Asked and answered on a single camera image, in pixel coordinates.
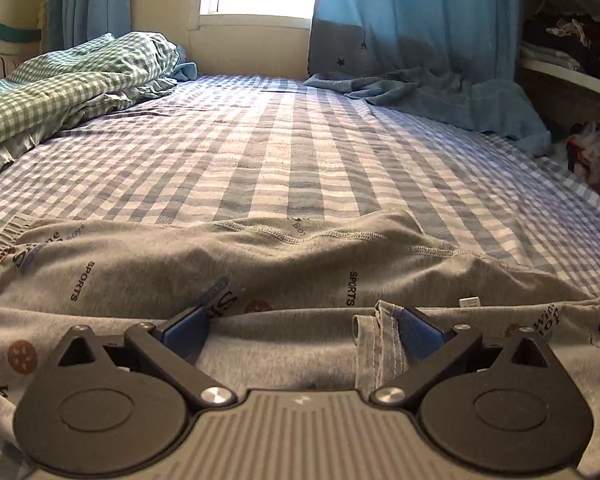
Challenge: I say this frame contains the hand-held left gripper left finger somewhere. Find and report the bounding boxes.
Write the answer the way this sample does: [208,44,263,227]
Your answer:
[55,305,238,408]

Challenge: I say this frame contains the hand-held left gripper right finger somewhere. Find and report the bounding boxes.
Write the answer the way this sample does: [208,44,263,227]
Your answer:
[370,307,554,407]

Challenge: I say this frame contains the grey printed pants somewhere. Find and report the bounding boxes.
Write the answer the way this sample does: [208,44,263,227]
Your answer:
[0,208,600,480]

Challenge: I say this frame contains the dark and white cloth bundle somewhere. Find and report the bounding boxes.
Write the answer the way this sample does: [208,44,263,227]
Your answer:
[565,120,600,194]

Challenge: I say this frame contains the blue checked bed sheet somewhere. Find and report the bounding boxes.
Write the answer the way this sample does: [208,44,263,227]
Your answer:
[0,74,600,480]

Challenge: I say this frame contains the green checked quilt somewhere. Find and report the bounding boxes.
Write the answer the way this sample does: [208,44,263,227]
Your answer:
[0,31,199,186]

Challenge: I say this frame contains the pile of dark clothes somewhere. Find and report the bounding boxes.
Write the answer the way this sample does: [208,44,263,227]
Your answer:
[522,12,600,83]

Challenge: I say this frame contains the bright blue star curtain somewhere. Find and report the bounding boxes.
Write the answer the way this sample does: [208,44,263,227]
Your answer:
[307,0,524,83]

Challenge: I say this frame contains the striped headboard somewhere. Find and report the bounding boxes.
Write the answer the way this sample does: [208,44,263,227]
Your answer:
[0,12,43,86]

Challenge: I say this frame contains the grey-blue star curtain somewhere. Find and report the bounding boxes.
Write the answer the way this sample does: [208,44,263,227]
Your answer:
[47,0,134,53]

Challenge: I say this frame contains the white wall shelf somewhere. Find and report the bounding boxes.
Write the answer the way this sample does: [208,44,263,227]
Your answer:
[517,0,600,100]

